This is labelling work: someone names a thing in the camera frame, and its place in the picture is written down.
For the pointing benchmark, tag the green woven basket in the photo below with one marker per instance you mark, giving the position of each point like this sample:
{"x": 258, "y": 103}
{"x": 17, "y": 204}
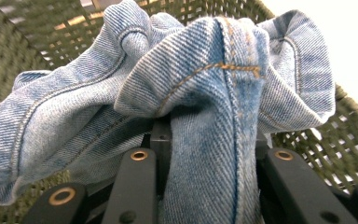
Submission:
{"x": 9, "y": 53}

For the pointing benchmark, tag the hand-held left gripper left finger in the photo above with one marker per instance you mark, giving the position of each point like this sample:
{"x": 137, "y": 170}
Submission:
{"x": 161, "y": 137}

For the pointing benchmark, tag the blue denim jeans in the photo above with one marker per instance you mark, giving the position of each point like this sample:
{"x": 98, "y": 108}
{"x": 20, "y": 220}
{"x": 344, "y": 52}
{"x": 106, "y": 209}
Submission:
{"x": 199, "y": 109}

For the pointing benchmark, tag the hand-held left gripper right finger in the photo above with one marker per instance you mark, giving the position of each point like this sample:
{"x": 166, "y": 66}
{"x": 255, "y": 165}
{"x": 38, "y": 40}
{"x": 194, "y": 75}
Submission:
{"x": 262, "y": 144}

